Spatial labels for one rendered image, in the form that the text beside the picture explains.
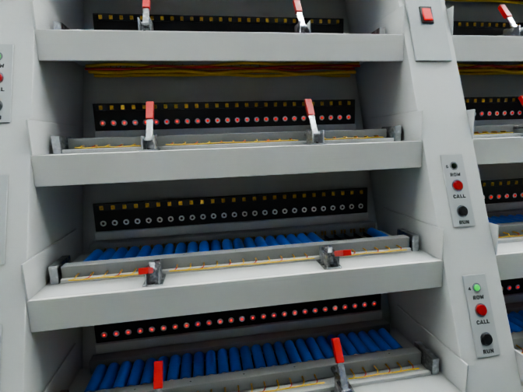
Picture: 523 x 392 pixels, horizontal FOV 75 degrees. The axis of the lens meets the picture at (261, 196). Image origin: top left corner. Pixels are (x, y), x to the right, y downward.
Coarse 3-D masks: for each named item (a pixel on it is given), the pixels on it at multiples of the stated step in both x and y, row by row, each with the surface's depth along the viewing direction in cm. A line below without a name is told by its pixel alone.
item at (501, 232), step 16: (496, 192) 76; (512, 192) 77; (496, 208) 76; (512, 208) 77; (496, 224) 55; (512, 224) 64; (496, 240) 55; (512, 240) 61; (496, 256) 55; (512, 256) 56; (512, 272) 56
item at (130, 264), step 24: (336, 240) 58; (360, 240) 57; (384, 240) 58; (408, 240) 58; (72, 264) 50; (96, 264) 51; (120, 264) 51; (144, 264) 52; (168, 264) 52; (192, 264) 53; (216, 264) 52; (240, 264) 52
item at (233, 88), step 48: (96, 0) 75; (192, 0) 78; (240, 0) 80; (288, 0) 81; (336, 0) 83; (96, 96) 71; (144, 96) 72; (192, 96) 74; (240, 96) 75; (288, 96) 77; (336, 96) 79; (480, 96) 84; (96, 192) 67; (144, 192) 69; (192, 192) 70; (240, 192) 71; (240, 336) 66
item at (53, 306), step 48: (96, 240) 63; (432, 240) 56; (48, 288) 48; (96, 288) 48; (144, 288) 47; (192, 288) 48; (240, 288) 49; (288, 288) 50; (336, 288) 51; (384, 288) 53
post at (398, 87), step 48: (384, 0) 66; (384, 96) 68; (432, 96) 59; (432, 144) 57; (384, 192) 70; (432, 192) 55; (480, 192) 57; (480, 240) 55; (432, 288) 57; (480, 384) 51
